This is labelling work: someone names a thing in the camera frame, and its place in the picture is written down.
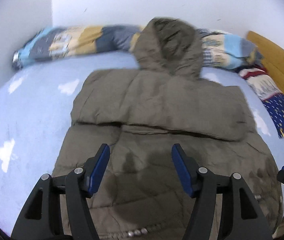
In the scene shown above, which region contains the navy starry patterned pillow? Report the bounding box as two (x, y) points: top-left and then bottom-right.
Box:
(236, 65), (284, 138)

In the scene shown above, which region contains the light blue cloud bedsheet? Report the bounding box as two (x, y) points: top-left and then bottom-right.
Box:
(0, 51), (284, 238)

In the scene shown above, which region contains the wooden yellow headboard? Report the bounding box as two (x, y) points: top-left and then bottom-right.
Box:
(246, 31), (284, 93)

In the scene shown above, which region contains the olive puffer hooded jacket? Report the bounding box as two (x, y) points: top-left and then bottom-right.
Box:
(53, 18), (283, 239)

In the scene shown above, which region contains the patchwork blue orange quilt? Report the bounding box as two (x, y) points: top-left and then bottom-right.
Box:
(12, 25), (263, 71)

